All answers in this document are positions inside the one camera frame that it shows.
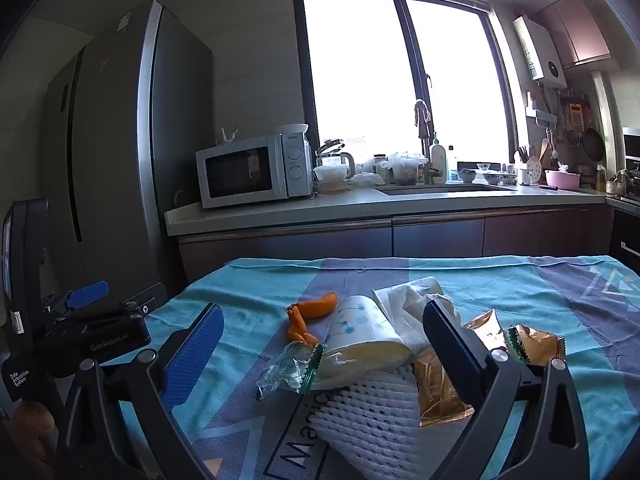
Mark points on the small white ornament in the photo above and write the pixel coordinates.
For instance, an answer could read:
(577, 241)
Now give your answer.
(228, 136)

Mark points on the patterned ceramic bowl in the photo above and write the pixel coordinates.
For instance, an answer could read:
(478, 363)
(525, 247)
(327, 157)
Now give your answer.
(499, 178)

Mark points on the white foam fruit net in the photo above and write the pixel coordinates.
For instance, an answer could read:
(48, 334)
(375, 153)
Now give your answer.
(380, 420)

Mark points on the white bowl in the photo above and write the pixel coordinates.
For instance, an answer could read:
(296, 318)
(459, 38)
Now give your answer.
(291, 130)

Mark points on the white water heater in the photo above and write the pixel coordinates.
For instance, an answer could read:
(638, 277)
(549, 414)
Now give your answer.
(542, 55)

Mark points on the white dotted paper cup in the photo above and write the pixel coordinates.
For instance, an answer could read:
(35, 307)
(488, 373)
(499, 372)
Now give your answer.
(360, 330)

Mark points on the blue printed tablecloth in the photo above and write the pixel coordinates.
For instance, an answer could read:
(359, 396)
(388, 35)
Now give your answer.
(550, 310)

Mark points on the white plastic bag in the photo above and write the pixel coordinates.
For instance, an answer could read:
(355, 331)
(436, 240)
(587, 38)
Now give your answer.
(365, 179)

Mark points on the grey refrigerator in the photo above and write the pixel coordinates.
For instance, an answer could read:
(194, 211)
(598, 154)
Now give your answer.
(125, 135)

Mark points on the orange peel piece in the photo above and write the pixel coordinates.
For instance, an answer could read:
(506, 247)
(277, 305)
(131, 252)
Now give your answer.
(317, 305)
(299, 327)

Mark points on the clear bottle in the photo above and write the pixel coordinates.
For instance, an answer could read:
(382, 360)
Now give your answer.
(452, 165)

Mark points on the clear green-edged wrapper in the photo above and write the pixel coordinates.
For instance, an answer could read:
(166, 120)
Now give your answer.
(285, 370)

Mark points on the white utensil holder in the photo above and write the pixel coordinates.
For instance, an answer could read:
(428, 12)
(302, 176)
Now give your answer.
(523, 172)

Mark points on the kitchen sink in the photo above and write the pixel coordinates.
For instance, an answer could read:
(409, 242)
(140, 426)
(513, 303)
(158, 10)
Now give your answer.
(435, 190)

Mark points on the glass kettle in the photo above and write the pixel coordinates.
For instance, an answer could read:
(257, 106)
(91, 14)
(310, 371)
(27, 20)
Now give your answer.
(340, 157)

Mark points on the pink basin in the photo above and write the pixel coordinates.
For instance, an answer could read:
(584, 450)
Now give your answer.
(562, 179)

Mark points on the clear plastic bowl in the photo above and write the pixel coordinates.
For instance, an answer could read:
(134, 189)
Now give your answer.
(331, 177)

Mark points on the large golden snack wrapper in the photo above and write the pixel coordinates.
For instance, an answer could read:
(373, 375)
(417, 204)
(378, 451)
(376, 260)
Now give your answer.
(440, 395)

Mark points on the plastic bag with container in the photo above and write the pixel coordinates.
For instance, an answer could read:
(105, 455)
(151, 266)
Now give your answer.
(407, 167)

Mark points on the hanging black wok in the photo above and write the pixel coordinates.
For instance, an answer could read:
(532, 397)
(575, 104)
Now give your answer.
(593, 142)

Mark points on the person's left hand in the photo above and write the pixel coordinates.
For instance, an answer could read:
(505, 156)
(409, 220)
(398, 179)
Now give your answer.
(32, 430)

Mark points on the white soap bottle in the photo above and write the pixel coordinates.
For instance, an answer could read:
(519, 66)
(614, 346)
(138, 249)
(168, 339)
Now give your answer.
(438, 160)

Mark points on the pink wall cabinet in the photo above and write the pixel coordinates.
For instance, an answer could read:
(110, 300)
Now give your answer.
(575, 30)

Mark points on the kitchen faucet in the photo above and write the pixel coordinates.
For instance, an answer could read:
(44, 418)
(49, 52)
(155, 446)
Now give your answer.
(424, 125)

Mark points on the crumpled white tissue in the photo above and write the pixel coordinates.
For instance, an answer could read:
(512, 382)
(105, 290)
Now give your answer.
(400, 300)

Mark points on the dark small bowl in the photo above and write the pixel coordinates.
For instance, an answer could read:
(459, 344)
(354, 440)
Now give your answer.
(466, 176)

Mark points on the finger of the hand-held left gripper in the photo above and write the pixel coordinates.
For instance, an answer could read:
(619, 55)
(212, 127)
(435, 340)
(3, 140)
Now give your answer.
(145, 300)
(87, 295)

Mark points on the beige kitchen counter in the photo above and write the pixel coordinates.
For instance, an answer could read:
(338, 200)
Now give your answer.
(350, 205)

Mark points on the white microwave oven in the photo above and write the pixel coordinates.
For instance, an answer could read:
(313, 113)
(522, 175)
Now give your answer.
(295, 160)

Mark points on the large kitchen window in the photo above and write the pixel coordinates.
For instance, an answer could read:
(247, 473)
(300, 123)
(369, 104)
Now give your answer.
(360, 85)

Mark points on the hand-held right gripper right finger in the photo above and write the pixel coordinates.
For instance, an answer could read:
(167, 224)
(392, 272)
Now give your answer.
(460, 360)

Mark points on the brown base cabinets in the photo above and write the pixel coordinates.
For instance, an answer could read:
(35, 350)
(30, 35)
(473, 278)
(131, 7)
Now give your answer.
(435, 237)

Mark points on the small golden snack wrapper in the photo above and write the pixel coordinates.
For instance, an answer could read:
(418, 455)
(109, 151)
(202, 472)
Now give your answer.
(537, 345)

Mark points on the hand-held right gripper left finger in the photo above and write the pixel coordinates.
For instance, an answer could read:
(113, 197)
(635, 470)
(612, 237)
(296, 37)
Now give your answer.
(192, 355)

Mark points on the white wall rack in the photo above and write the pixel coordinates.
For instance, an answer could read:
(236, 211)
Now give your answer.
(541, 115)

